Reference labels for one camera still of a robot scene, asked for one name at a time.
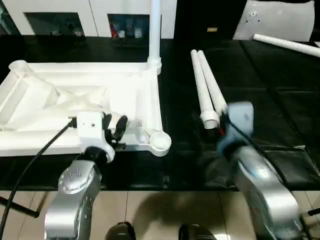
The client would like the white plastic table leg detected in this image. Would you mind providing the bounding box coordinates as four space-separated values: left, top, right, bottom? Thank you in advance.
196 49 229 116
190 48 221 130
146 0 163 70
251 32 320 58

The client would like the white plastic table top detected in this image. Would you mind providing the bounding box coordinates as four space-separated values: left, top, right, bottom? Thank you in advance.
0 59 173 158

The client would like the black quilted mat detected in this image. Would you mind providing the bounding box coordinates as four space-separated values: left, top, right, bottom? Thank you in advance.
0 33 320 193

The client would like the white sideboard with glass doors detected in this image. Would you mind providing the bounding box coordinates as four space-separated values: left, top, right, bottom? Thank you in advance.
0 0 178 41

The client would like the black cabinet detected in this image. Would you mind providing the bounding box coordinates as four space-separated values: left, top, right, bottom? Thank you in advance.
174 0 320 41

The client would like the pale panel with holes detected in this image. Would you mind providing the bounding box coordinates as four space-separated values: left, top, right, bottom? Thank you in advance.
231 0 316 43

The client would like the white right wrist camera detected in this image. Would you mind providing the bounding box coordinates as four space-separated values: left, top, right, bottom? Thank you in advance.
225 100 256 138

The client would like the black left camera cable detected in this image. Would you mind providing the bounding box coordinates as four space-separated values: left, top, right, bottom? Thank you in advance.
4 116 79 221

